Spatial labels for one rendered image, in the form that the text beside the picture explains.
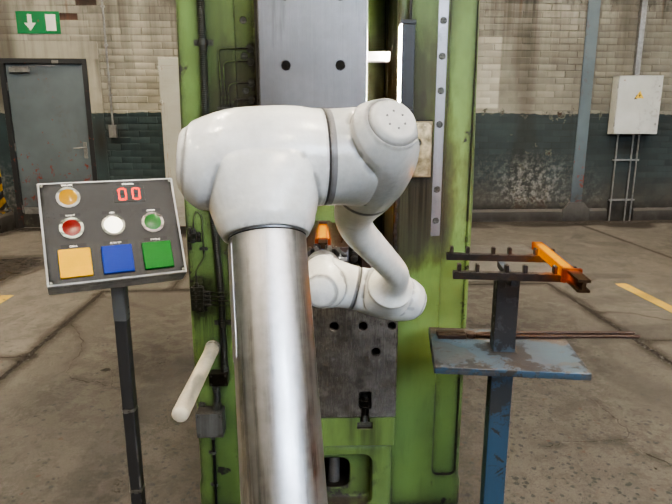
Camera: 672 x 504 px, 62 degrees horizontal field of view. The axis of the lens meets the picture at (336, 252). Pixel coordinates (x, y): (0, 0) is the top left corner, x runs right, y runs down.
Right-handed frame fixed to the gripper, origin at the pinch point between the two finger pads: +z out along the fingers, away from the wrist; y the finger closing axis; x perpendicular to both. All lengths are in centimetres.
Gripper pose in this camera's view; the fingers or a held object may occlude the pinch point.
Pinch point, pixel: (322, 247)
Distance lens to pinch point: 161.7
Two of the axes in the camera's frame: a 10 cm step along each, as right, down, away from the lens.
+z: -0.2, -2.4, 9.7
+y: 10.0, -0.1, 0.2
